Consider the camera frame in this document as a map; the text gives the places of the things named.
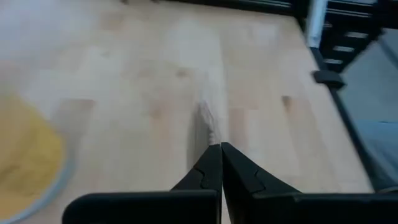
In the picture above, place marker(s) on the yellow disinfecting wipes canister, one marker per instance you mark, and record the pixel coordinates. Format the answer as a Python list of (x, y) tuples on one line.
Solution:
[(28, 149)]

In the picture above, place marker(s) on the silver aluminium post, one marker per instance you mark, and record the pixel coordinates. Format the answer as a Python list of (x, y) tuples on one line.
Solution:
[(317, 25)]

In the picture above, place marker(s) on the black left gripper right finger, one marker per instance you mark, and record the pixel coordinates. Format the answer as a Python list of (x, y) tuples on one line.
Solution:
[(245, 180)]

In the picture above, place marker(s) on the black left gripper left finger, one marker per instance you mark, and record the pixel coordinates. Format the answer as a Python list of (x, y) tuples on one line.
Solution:
[(208, 174)]

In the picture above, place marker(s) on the black aluminium table frame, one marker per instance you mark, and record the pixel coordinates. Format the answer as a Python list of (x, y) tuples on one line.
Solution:
[(348, 46)]

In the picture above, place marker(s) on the blue grey floor mat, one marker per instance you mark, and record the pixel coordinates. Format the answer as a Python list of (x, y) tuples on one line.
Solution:
[(379, 152)]

